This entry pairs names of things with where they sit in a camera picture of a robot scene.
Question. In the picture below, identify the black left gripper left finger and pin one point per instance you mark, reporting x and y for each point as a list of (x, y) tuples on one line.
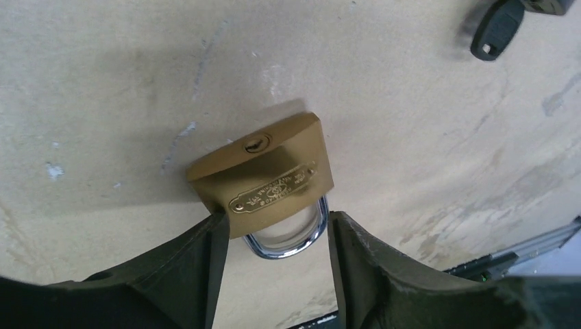
[(174, 285)]

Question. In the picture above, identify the large brass padlock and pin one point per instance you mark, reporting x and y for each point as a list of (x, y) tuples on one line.
[(266, 177)]

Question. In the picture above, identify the black-headed silver key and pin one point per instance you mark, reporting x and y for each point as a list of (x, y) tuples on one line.
[(497, 29)]

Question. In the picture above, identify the aluminium frame rail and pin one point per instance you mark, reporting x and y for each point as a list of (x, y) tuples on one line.
[(529, 256)]

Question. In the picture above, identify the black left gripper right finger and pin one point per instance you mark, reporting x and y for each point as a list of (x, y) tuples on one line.
[(377, 286)]

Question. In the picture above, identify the black padlock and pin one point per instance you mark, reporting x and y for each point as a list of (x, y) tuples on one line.
[(550, 7)]

